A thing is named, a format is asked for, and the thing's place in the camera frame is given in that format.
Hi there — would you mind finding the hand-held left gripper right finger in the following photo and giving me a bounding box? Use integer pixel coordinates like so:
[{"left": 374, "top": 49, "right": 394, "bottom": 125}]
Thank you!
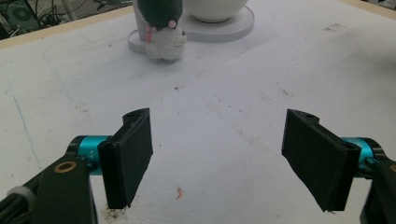
[{"left": 280, "top": 108, "right": 362, "bottom": 213}]

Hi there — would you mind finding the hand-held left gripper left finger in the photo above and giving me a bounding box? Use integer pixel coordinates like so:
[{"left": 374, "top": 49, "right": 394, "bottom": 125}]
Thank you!
[{"left": 97, "top": 107, "right": 154, "bottom": 210}]

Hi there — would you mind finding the dark grey and white plush toy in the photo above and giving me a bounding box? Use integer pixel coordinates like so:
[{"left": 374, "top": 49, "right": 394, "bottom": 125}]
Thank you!
[{"left": 136, "top": 0, "right": 189, "bottom": 62}]

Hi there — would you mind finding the white round globe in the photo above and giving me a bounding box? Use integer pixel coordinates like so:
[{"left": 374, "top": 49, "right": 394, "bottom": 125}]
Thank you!
[{"left": 182, "top": 0, "right": 250, "bottom": 23}]

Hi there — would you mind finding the dark round fan device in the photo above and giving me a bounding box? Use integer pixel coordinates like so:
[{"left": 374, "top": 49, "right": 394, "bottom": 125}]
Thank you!
[{"left": 5, "top": 0, "right": 39, "bottom": 32}]

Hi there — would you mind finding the tangle of black cables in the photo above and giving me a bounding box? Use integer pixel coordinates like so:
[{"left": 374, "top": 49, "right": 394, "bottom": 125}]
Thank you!
[{"left": 31, "top": 0, "right": 134, "bottom": 28}]

